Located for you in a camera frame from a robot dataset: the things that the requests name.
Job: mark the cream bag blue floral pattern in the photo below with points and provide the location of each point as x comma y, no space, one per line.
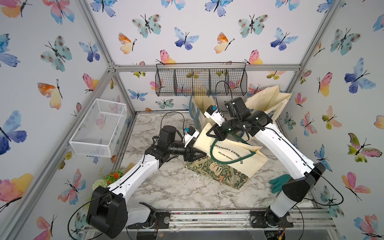
197,107

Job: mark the white mesh wall basket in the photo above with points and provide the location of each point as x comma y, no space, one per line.
100,128

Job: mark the black wire wall basket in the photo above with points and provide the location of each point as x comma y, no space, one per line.
201,79

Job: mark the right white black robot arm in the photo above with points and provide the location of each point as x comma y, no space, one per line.
256,116

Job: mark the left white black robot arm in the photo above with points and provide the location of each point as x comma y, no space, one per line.
109,212

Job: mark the wooden comb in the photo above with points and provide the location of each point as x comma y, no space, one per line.
129,167

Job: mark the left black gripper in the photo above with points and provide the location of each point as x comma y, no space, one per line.
189,156

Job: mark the aluminium front rail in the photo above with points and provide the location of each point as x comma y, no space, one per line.
233,219

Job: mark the green rubber glove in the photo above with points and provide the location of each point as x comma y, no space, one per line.
277,183

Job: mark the potted plant orange flowers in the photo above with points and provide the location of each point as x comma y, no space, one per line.
106,179

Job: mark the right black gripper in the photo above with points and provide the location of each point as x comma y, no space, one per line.
218,133

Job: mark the cream bag green handles floral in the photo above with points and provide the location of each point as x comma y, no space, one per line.
229,162

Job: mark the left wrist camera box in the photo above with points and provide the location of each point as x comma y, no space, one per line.
190,137

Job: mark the cream bag starry night print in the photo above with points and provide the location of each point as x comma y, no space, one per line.
270,100

